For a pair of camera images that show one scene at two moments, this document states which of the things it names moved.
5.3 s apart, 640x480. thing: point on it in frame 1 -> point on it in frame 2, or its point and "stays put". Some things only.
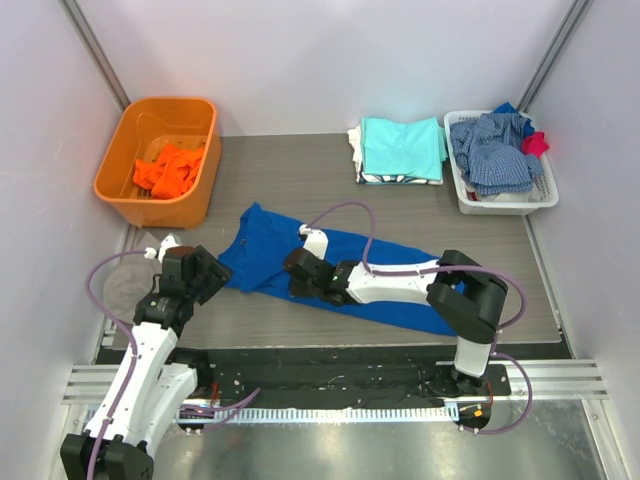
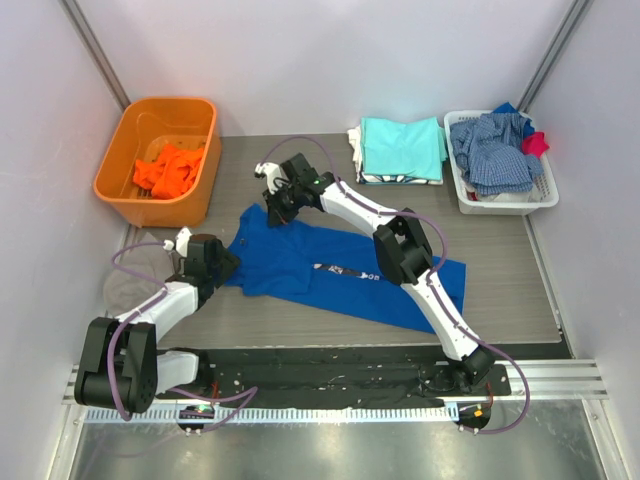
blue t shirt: x=254 y=251 stays put
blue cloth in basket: x=509 y=108 stays put
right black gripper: x=298 y=262 -> x=276 y=210
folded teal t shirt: x=411 y=149 stays put
